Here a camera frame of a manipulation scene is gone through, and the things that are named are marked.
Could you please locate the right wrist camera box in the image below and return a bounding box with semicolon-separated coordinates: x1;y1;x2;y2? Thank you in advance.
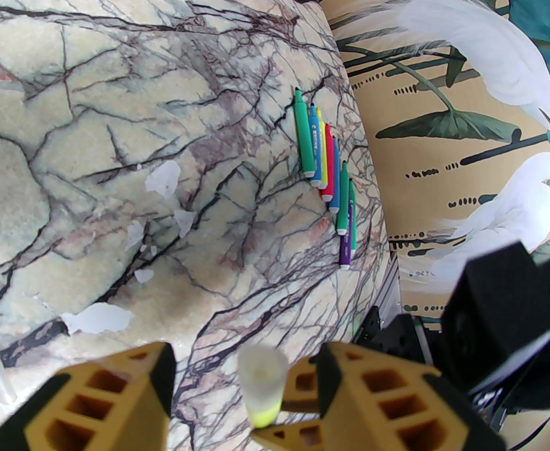
440;241;550;393

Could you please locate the yellow marker with clear cap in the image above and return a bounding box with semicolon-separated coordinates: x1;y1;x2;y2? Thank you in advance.
236;345;290;428

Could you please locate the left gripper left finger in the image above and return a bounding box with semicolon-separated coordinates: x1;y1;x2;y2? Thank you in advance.
0;341;178;451

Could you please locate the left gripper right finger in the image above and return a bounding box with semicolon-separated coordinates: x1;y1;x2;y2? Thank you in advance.
316;341;508;451

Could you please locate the aluminium slotted frame rail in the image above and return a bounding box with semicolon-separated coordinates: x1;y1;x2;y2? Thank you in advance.
381;268;403;330

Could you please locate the pink-red marker pen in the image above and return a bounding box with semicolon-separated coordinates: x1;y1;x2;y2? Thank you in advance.
322;123;336;202

